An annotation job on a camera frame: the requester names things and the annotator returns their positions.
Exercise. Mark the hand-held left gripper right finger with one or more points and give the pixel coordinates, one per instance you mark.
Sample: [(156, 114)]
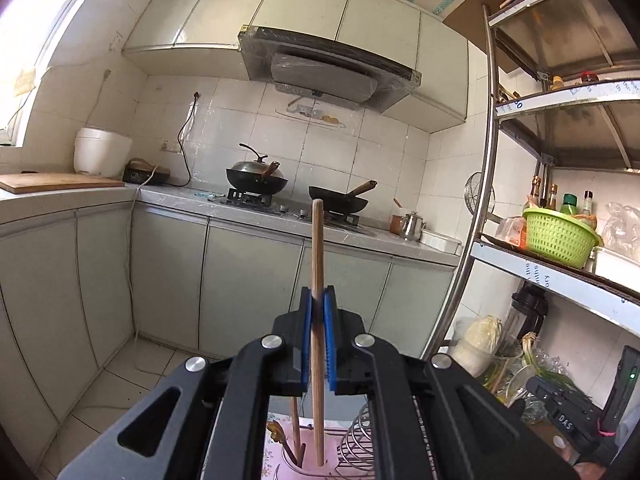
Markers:
[(330, 340)]

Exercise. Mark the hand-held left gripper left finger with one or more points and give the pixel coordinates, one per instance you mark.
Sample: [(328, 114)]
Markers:
[(306, 340)]

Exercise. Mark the long wooden utensil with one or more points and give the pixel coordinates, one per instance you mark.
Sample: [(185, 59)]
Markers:
[(296, 430), (317, 250)]

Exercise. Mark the pink plastic utensil cup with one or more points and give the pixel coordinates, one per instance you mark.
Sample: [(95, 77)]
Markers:
[(330, 467)]

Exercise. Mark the clear plastic bag of greens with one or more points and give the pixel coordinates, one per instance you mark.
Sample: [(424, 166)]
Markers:
[(555, 372)]

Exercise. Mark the green onion bundle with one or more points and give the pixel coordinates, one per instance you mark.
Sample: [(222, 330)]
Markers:
[(530, 350)]

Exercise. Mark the kitchen counter cabinets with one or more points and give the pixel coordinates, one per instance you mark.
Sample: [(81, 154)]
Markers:
[(250, 285)]

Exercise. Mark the dark metal utensil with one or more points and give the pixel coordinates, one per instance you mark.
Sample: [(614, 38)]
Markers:
[(277, 440)]

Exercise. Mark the black blender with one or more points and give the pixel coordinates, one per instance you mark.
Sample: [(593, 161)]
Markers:
[(527, 310)]

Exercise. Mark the napa cabbage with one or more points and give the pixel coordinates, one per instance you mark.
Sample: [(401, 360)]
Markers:
[(477, 345)]

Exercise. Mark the brown cup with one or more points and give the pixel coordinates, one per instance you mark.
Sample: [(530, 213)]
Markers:
[(397, 225)]

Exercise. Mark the floral tablecloth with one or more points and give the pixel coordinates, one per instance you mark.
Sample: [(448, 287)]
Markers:
[(273, 471)]

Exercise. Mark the metal shelf rack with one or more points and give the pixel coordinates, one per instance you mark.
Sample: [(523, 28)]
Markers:
[(550, 270)]

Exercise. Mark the black frying wok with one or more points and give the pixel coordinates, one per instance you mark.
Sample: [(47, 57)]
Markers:
[(335, 202)]

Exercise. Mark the metal kettle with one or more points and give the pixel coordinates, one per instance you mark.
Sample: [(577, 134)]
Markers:
[(412, 227)]

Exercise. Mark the cardboard sheet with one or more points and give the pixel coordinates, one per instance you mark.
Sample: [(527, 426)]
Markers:
[(540, 264)]

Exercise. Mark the white plastic container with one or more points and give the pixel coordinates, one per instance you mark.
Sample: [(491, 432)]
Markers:
[(617, 265)]

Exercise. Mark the white rectangular tray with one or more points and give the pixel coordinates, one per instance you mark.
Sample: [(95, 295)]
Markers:
[(440, 241)]

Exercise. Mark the gas stove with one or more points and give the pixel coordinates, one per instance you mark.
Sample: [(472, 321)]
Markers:
[(250, 200)]

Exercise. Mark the lidded black wok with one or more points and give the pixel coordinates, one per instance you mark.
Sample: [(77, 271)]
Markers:
[(250, 185)]

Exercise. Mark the green plastic basket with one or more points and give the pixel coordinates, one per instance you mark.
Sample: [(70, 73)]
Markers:
[(557, 240)]

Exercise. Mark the orange snack packet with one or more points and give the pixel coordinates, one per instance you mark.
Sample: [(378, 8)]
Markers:
[(512, 232)]

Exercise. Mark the metal wok lid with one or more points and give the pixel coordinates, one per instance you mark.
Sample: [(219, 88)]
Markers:
[(255, 165)]

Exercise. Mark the green bottle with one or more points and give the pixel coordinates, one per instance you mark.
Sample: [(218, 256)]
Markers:
[(569, 204)]

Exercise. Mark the dark cap sauce bottle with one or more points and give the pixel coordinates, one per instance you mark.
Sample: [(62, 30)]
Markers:
[(587, 202)]

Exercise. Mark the amber glass bottle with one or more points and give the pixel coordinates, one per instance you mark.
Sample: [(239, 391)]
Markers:
[(552, 197), (534, 192)]

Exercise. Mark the black induction cooker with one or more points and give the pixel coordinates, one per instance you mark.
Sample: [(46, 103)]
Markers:
[(145, 175)]

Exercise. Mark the white rice cooker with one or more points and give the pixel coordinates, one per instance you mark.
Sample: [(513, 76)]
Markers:
[(100, 152)]

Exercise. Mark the range hood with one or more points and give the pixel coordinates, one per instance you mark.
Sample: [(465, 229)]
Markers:
[(325, 55)]

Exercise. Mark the wooden cutting board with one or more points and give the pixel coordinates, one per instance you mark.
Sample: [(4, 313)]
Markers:
[(55, 182)]

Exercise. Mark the small yellow cap jar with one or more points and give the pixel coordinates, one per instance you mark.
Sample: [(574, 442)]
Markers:
[(556, 84)]

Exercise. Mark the red lid jar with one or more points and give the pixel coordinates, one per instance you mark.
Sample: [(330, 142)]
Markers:
[(589, 79)]

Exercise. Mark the pale upper cabinets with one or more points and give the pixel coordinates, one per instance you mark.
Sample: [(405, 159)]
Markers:
[(210, 5)]

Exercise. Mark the brown cardboard panel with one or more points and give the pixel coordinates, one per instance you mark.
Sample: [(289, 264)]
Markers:
[(480, 10)]

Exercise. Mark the window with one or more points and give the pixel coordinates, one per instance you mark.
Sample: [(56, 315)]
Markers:
[(30, 35)]

